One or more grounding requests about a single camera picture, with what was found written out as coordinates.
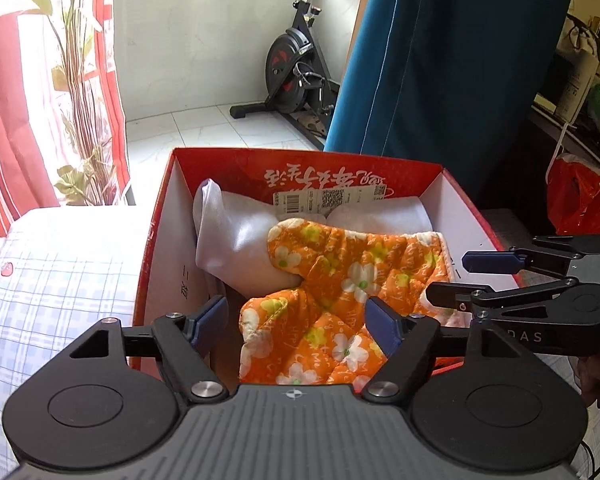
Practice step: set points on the person's right hand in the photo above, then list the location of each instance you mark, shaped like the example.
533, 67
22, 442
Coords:
592, 380

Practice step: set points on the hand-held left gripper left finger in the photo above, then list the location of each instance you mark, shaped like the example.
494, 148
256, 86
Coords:
210, 317

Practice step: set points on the checked bedsheet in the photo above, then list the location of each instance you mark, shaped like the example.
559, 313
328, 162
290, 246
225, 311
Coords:
70, 280

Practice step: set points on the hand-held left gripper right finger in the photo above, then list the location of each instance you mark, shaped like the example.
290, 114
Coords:
382, 327

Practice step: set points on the black exercise bike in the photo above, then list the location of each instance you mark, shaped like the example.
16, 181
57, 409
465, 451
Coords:
285, 60

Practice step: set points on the red plastic bag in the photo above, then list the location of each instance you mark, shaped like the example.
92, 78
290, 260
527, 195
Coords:
580, 195

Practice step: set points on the white bottle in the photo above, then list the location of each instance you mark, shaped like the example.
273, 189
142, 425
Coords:
577, 87

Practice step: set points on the pink printed curtain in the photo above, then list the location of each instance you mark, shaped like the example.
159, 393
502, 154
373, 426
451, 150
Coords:
25, 110

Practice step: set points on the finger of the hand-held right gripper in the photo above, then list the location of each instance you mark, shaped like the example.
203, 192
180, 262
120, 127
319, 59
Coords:
490, 261
450, 295

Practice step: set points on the orange floral oven mitt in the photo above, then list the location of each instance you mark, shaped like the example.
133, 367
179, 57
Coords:
330, 260

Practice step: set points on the blue curtain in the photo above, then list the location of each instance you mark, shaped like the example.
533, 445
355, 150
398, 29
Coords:
455, 85

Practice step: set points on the white cloth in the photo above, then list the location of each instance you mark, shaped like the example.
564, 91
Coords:
235, 240

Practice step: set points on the red cardboard box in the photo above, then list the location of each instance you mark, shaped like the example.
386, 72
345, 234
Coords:
240, 170

